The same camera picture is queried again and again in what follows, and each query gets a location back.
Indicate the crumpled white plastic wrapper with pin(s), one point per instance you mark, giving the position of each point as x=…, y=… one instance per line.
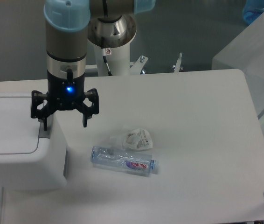
x=133, y=140

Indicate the clear plastic water bottle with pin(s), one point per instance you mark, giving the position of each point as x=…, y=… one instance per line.
x=124, y=161

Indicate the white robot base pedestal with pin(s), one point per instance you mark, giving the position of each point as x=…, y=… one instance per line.
x=118, y=60

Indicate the white metal mounting bracket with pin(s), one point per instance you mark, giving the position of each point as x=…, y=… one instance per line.
x=137, y=67

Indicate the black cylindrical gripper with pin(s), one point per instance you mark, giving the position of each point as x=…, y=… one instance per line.
x=62, y=96

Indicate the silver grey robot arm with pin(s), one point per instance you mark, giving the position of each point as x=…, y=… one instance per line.
x=70, y=25

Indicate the silver clamp screw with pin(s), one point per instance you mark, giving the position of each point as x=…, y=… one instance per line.
x=178, y=67

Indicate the white push-button trash can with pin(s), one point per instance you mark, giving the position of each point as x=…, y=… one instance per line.
x=31, y=157

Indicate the blue plastic bag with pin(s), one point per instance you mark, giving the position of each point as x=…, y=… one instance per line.
x=252, y=10

